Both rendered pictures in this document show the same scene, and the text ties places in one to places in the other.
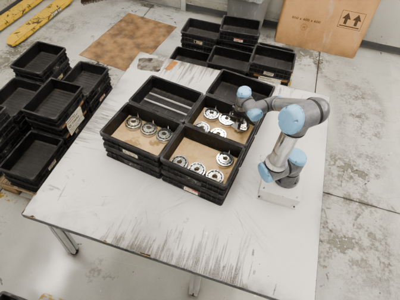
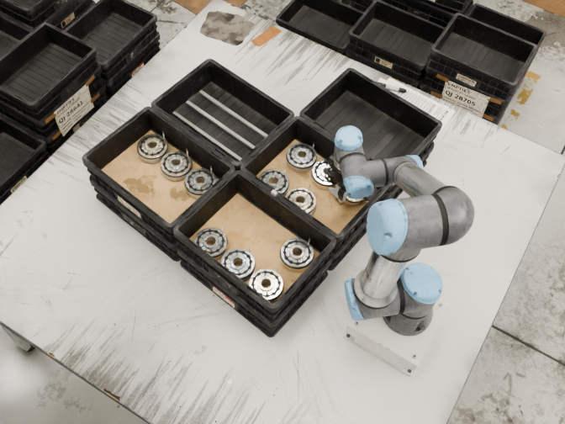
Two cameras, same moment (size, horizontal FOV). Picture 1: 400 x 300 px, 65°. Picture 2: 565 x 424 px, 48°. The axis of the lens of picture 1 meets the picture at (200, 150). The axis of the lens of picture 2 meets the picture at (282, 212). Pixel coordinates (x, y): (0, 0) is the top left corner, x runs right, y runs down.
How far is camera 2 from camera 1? 0.44 m
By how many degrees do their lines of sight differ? 10
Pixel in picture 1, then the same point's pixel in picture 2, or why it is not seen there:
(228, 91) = (351, 113)
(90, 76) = (123, 25)
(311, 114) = (423, 228)
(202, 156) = (259, 237)
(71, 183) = (23, 235)
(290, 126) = (379, 241)
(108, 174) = (89, 232)
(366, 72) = not seen: outside the picture
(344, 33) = not seen: outside the picture
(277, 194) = (377, 342)
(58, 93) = (55, 52)
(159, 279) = not seen: outside the picture
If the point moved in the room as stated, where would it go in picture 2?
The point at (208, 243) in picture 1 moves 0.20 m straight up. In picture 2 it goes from (227, 401) to (225, 379)
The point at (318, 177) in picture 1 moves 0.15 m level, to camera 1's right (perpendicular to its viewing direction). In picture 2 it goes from (479, 323) to (526, 337)
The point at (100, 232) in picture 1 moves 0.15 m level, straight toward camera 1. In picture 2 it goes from (48, 336) to (55, 384)
